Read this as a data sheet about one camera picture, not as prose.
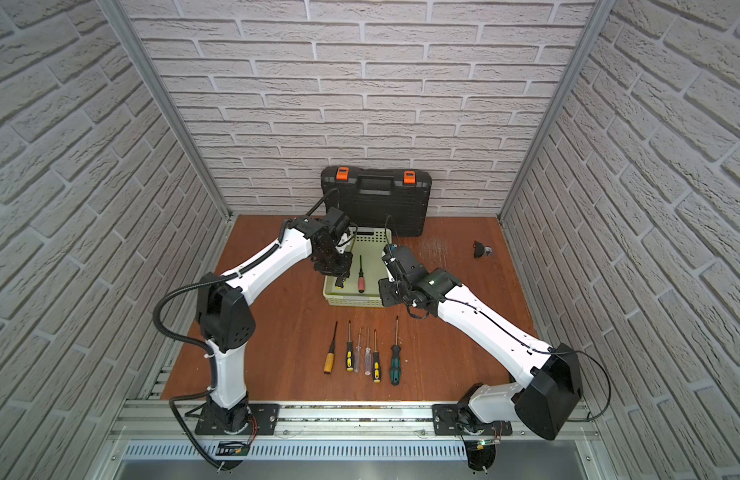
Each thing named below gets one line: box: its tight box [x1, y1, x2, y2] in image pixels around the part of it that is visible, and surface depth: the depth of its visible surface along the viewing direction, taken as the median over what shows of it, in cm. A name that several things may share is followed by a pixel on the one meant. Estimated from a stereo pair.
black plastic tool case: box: [321, 166, 432, 237], surface depth 96 cm
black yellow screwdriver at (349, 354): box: [346, 320, 355, 372], surface depth 83 cm
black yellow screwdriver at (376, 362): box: [373, 329, 381, 384], surface depth 82 cm
